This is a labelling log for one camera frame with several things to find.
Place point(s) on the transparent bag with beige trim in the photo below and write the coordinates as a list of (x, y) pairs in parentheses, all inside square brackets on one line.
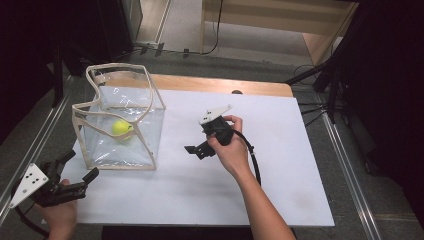
[(120, 156)]

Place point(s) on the person's left hand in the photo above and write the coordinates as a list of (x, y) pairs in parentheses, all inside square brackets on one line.
[(60, 215)]

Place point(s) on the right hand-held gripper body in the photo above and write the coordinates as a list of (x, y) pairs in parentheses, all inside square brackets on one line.
[(220, 128)]

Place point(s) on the metal floor rail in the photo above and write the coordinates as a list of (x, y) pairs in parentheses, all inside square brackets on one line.
[(30, 156), (350, 180)]

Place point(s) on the person's right hand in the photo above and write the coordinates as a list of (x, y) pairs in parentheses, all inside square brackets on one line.
[(233, 156)]

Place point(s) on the light wooden cabinet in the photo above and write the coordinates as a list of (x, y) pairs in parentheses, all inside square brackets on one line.
[(266, 16)]

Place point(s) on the black tripod stand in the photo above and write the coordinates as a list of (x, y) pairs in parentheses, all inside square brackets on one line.
[(325, 75)]

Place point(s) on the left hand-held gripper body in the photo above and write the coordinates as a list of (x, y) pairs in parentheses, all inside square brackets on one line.
[(28, 185)]

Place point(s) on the dark cabinet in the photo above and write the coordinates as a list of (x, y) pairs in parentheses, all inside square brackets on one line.
[(116, 23)]

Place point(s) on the yellow tennis ball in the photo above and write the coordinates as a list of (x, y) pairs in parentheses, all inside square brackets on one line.
[(121, 128)]

